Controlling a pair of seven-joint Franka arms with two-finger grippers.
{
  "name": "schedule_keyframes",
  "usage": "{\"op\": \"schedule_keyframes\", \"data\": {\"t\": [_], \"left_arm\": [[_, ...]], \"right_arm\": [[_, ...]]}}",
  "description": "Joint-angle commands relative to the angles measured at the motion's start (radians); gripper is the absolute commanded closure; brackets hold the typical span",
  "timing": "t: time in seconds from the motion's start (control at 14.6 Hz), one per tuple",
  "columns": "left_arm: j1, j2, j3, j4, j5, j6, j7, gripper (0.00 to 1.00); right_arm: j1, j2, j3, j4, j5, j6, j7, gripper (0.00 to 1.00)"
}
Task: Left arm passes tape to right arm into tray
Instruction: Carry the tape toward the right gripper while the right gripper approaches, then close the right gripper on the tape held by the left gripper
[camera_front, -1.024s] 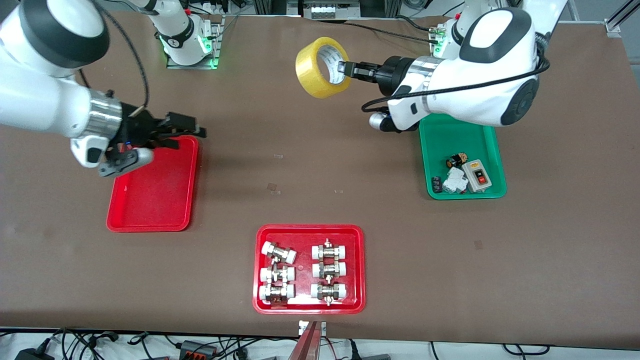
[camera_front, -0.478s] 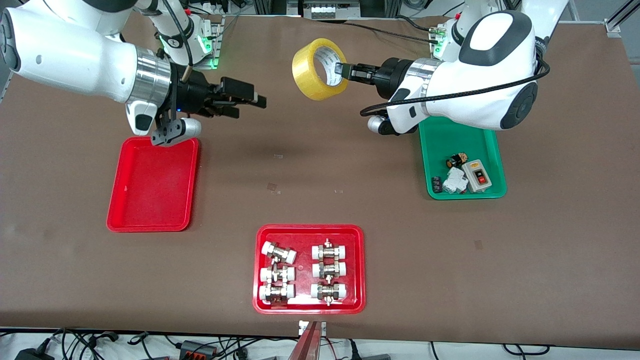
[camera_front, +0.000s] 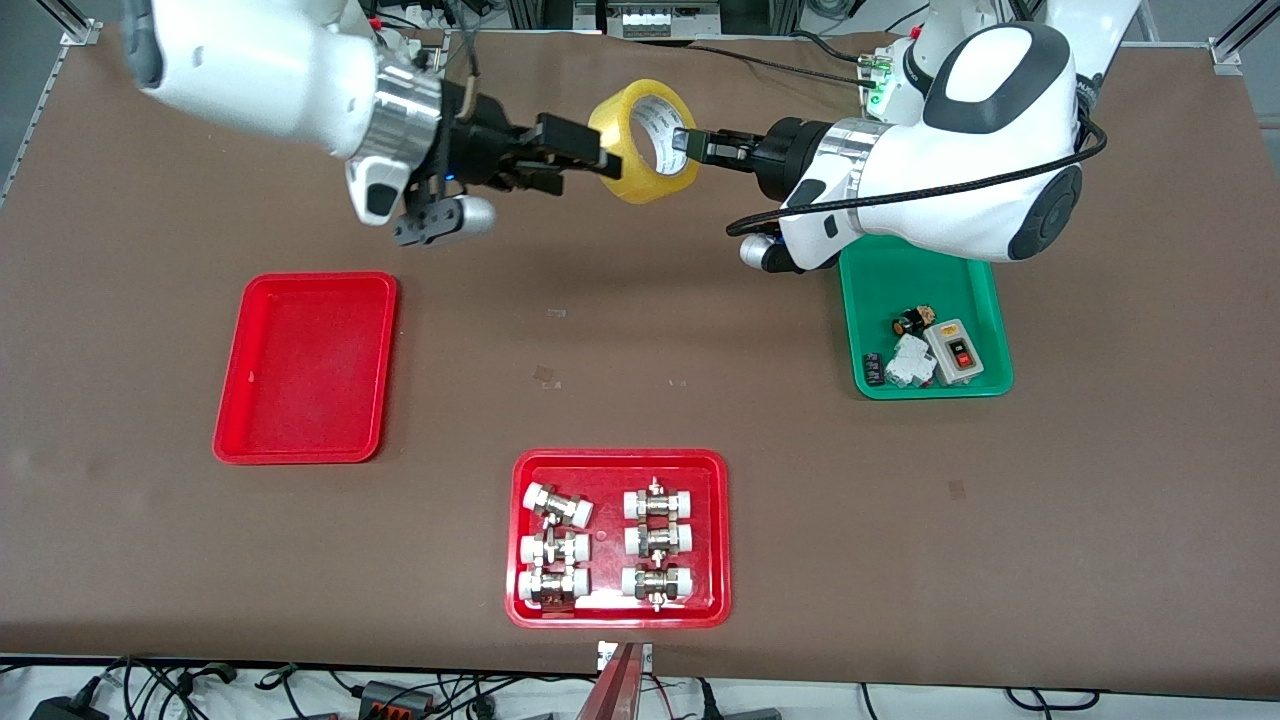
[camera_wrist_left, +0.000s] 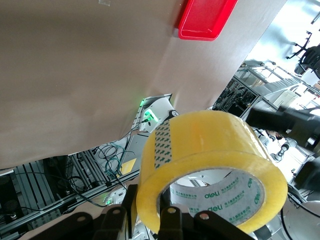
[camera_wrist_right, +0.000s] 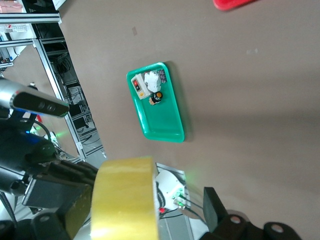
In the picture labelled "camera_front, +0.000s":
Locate yellow packing tape roll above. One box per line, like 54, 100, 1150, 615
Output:
587, 78, 702, 206

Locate green plastic tray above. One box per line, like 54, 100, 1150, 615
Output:
838, 234, 1016, 401

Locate empty red plastic tray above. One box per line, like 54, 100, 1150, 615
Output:
212, 272, 399, 466

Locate red tray holding fittings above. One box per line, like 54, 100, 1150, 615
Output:
505, 448, 732, 630

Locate white power strip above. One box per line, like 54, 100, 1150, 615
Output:
619, 8, 693, 40

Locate white circuit breaker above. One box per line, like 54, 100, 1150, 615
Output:
884, 333, 939, 390

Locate metal fitting with white caps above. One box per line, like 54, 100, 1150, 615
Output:
620, 564, 696, 612
623, 521, 695, 558
519, 530, 592, 568
523, 482, 595, 529
623, 477, 697, 522
517, 566, 592, 610

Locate red metal bar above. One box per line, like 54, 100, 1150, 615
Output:
574, 642, 647, 720

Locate black box orange connectors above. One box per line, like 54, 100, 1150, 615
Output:
358, 680, 438, 718

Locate black power adapter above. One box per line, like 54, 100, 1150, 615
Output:
28, 692, 109, 720

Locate black cable across table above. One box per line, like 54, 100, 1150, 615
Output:
688, 38, 883, 89

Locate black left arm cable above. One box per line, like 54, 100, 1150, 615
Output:
726, 118, 1109, 239

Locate grey switch box red button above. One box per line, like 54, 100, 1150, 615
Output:
923, 318, 987, 388

